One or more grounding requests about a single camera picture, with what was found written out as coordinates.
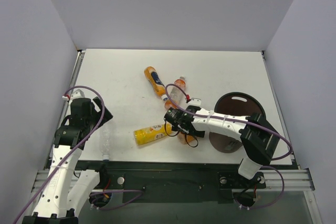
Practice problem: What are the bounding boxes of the aluminium front rail frame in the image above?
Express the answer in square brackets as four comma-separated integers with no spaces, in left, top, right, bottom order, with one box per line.
[31,49,316,193]

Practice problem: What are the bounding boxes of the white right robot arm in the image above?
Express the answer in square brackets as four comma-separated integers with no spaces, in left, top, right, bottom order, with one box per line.
[164,105,279,187]

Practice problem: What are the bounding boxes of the brown round bin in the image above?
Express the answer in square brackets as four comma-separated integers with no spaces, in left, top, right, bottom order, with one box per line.
[209,92,266,153]

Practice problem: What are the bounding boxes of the clear empty plastic bottle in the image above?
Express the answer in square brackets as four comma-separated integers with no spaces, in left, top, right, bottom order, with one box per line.
[100,127,111,161]

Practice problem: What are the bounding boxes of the yellow juice bottle blue cap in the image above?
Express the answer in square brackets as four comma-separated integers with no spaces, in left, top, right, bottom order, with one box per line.
[133,123,172,145]

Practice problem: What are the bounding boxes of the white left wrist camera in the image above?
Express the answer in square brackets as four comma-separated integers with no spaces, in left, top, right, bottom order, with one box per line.
[70,89,85,100]

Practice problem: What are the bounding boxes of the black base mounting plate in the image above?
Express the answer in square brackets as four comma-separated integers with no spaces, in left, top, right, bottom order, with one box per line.
[75,161,266,204]

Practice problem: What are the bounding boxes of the orange bottle dark blue label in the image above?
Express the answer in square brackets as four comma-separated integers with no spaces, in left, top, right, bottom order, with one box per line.
[144,67,167,101]

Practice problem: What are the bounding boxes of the small orange berry juice bottle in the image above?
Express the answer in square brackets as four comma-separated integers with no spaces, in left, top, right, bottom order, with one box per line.
[177,133,194,144]

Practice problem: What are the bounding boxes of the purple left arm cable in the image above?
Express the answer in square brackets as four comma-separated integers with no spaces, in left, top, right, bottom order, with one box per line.
[12,85,144,224]

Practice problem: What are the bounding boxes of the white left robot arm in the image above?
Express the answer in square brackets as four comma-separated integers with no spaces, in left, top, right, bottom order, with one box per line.
[22,97,113,223]

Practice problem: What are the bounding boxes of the clear orange drink bottle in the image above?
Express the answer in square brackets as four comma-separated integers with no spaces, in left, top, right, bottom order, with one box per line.
[164,76,186,110]

